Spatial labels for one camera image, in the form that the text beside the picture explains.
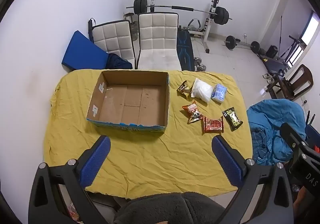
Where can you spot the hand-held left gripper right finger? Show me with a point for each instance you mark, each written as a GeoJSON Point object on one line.
{"type": "Point", "coordinates": [226, 161]}

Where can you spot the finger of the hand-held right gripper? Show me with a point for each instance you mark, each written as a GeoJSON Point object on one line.
{"type": "Point", "coordinates": [313, 133]}
{"type": "Point", "coordinates": [293, 137]}

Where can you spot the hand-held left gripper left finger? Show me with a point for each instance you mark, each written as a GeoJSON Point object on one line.
{"type": "Point", "coordinates": [96, 161]}

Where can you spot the red snack packet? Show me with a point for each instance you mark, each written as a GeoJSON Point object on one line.
{"type": "Point", "coordinates": [213, 125]}

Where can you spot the black yellow wipes packet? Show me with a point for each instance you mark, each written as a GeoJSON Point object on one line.
{"type": "Point", "coordinates": [232, 118]}

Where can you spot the orange panda snack packet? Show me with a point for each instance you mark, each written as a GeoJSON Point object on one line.
{"type": "Point", "coordinates": [192, 112]}

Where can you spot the cardboard box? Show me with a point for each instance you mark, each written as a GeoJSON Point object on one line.
{"type": "Point", "coordinates": [130, 103]}

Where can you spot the light blue tissue packet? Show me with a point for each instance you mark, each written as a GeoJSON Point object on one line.
{"type": "Point", "coordinates": [218, 93]}

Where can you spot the white soft plastic packet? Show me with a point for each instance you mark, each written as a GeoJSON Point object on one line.
{"type": "Point", "coordinates": [201, 90]}

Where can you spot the small yellow black snack packet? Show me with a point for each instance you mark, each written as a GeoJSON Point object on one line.
{"type": "Point", "coordinates": [183, 87]}

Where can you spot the light blue blanket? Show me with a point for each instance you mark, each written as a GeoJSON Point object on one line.
{"type": "Point", "coordinates": [275, 118]}

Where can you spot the yellow tablecloth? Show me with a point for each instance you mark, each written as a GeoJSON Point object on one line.
{"type": "Point", "coordinates": [150, 159]}

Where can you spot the red printed packet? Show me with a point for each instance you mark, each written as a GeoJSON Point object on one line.
{"type": "Point", "coordinates": [73, 211]}

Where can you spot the dark wooden chair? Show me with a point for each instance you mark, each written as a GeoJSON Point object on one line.
{"type": "Point", "coordinates": [303, 76]}

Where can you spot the white shoe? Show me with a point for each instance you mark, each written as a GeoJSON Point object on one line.
{"type": "Point", "coordinates": [265, 76]}
{"type": "Point", "coordinates": [270, 79]}

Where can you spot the black exercise bench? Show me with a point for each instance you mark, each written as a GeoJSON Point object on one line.
{"type": "Point", "coordinates": [275, 63]}

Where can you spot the person's dark grey clothing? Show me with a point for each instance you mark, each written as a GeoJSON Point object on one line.
{"type": "Point", "coordinates": [162, 206]}

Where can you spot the black speaker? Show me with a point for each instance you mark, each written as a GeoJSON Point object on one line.
{"type": "Point", "coordinates": [271, 51]}

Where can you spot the black exercise stand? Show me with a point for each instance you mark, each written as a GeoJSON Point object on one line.
{"type": "Point", "coordinates": [295, 40]}

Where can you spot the dark blue quilted cloth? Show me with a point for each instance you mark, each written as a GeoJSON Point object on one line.
{"type": "Point", "coordinates": [117, 62]}

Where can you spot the window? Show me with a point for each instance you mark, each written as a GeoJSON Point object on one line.
{"type": "Point", "coordinates": [311, 26]}

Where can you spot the blue foam mat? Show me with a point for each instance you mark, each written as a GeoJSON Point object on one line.
{"type": "Point", "coordinates": [82, 51]}

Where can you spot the short barbell with black plates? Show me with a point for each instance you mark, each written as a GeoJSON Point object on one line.
{"type": "Point", "coordinates": [230, 43]}

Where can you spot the black blue bench pad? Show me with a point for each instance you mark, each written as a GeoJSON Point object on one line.
{"type": "Point", "coordinates": [184, 51]}

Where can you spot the white quilted chair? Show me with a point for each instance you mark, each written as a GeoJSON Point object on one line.
{"type": "Point", "coordinates": [157, 36]}
{"type": "Point", "coordinates": [112, 38]}

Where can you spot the white weight bench rack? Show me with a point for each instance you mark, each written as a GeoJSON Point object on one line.
{"type": "Point", "coordinates": [208, 28]}

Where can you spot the long barbell with black plates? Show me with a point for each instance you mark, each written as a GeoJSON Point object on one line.
{"type": "Point", "coordinates": [182, 8]}

